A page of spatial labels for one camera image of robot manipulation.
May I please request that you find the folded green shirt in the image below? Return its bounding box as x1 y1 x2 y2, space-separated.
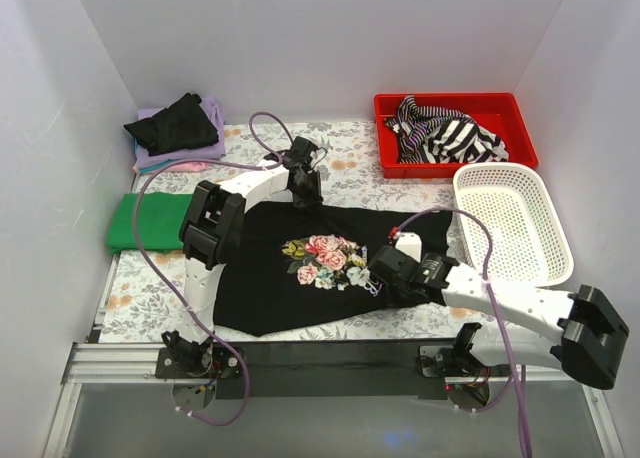
106 192 191 254

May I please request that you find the red plastic tray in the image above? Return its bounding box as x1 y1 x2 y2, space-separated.
374 93 538 179

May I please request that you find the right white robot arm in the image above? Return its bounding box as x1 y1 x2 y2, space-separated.
369 246 629 390

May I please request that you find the folded black shirt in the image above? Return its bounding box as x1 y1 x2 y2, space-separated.
124 93 219 156

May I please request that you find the folded lavender shirt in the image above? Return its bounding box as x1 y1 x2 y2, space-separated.
124 93 226 173

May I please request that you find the aluminium frame rail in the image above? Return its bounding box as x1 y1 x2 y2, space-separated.
60 340 600 385

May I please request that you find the white perforated plastic basket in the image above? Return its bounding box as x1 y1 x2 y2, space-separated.
453 162 574 287

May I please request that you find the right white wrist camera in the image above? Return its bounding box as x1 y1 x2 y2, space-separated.
391 232 422 261

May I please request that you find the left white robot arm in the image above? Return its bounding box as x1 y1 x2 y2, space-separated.
162 137 323 378

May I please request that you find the floral patterned table mat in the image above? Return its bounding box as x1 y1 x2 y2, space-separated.
98 121 559 344

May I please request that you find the folded teal shirt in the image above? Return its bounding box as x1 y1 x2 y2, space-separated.
134 143 172 173

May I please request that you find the black white striped shirt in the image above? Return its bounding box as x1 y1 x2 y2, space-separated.
384 95 509 164

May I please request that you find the folded pink shirt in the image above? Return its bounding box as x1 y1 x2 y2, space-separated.
133 161 208 175

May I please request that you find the black floral print t-shirt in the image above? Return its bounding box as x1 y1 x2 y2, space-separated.
209 201 454 338

